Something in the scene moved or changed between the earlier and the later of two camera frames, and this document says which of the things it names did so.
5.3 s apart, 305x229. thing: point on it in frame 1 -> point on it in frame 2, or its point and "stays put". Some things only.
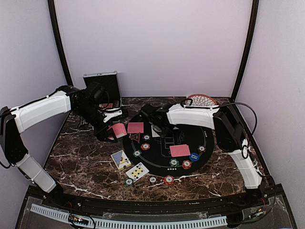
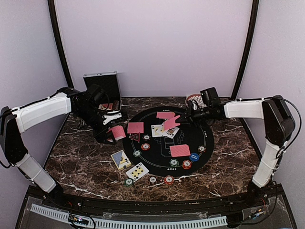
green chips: [137, 153] stays put
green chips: [174, 162] stays put
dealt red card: [179, 150] stays put
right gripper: [163, 134] -> [186, 115]
